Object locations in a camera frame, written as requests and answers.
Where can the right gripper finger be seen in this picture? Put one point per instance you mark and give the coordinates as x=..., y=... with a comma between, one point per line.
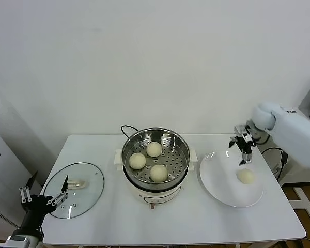
x=232, y=141
x=247, y=157

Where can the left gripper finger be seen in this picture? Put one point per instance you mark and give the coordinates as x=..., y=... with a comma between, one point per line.
x=64, y=186
x=31, y=180

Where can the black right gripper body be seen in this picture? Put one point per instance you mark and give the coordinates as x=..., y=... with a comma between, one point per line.
x=245, y=145

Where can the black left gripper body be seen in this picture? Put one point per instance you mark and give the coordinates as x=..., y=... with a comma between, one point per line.
x=38, y=204

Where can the white steamed baozi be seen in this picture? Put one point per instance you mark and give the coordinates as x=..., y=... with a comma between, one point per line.
x=158, y=173
x=153, y=149
x=245, y=176
x=137, y=160

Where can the round glass pot lid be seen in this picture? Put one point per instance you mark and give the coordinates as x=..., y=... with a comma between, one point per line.
x=87, y=180

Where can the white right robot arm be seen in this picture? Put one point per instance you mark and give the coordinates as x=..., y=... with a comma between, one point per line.
x=294, y=129

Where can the steel perforated steamer basket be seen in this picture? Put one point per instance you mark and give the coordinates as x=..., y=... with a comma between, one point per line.
x=155, y=135

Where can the white side desk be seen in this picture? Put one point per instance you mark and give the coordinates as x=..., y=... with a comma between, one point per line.
x=268, y=175

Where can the white round plate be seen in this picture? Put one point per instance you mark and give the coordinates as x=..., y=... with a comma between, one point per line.
x=217, y=180

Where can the small printed desk label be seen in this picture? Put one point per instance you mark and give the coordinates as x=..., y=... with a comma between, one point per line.
x=291, y=112

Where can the white electric cooking pot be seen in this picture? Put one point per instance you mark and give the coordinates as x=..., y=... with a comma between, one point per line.
x=157, y=197

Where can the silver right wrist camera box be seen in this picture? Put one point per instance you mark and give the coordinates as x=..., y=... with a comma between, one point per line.
x=242, y=130

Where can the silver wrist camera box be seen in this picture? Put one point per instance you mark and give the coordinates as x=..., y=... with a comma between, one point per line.
x=242, y=130
x=16, y=241

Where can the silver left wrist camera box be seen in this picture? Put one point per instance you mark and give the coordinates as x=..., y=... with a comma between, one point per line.
x=16, y=241

